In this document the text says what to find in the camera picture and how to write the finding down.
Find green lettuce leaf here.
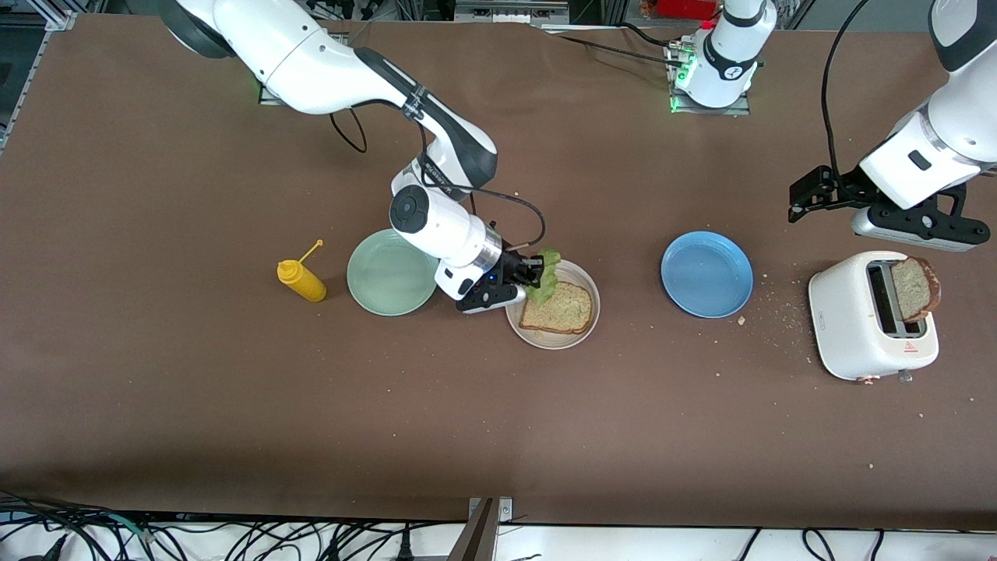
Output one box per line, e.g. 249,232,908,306
526,249,563,306

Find brown bread slice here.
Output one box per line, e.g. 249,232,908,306
890,257,942,323
519,280,595,336

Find yellow mustard squeeze bottle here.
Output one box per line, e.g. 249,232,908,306
277,240,328,303

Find beige plate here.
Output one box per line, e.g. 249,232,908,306
505,258,601,351

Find mint green plate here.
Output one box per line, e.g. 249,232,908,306
347,228,441,317

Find blue plate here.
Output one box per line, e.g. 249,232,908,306
661,231,754,319

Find white toaster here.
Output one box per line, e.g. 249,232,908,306
808,250,940,384

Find red box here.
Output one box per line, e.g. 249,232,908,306
643,0,721,20

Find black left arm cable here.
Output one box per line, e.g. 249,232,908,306
820,0,869,176

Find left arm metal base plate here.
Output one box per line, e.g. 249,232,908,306
668,39,752,116

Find black base cable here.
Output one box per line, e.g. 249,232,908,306
537,23,690,67

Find aluminium frame piece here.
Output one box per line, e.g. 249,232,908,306
454,0,571,24

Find grey metal camera post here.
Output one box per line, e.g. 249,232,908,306
448,496,515,561

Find black cables behind table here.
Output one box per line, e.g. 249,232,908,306
300,0,453,24

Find black floor cable loops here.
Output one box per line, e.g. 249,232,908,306
740,528,889,561

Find aluminium table edge rail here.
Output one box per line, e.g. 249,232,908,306
0,12,79,157

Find tangled black floor cables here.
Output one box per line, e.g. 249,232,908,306
0,489,468,561

